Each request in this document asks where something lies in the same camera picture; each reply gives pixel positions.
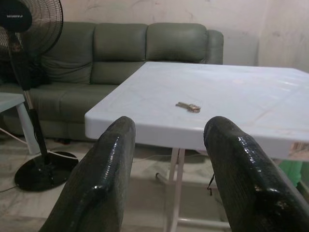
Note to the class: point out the white plastic folding table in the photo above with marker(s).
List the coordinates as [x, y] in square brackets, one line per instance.
[217, 84]

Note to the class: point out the grey-green leather sofa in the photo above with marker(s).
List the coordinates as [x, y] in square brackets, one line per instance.
[120, 48]

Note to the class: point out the green plastic stool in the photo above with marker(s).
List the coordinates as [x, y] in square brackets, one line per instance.
[289, 171]

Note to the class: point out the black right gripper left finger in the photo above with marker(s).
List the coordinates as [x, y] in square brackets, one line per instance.
[103, 174]

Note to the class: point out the brass key bunch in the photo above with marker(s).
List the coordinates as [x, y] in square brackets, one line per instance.
[190, 108]

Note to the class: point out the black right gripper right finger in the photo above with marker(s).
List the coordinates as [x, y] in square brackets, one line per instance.
[241, 174]

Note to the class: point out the small white side table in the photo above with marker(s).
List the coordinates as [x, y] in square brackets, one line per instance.
[9, 100]

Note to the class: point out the black pedestal fan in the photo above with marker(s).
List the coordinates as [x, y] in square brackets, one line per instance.
[14, 14]

